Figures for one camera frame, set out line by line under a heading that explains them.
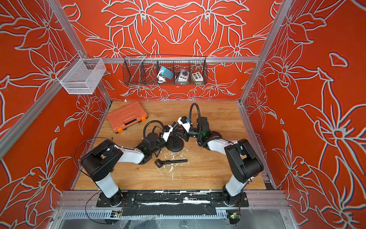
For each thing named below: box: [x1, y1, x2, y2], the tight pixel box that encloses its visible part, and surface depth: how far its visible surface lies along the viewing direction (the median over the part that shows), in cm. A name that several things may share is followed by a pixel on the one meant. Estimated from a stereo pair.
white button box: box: [191, 71, 204, 82], surface depth 97 cm
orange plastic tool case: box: [106, 101, 149, 134], surface depth 106 cm
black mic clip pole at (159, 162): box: [154, 158, 188, 168], surface depth 87 cm
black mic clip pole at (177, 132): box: [169, 121, 184, 141], surface depth 81 cm
